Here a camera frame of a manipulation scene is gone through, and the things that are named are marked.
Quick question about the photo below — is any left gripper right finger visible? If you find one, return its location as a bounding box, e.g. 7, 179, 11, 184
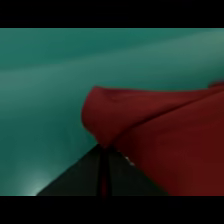
105, 146, 169, 197

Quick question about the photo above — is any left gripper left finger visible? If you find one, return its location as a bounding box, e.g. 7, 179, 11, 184
36, 143, 104, 197

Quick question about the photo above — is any red garment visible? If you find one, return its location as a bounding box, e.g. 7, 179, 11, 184
80, 81, 224, 197

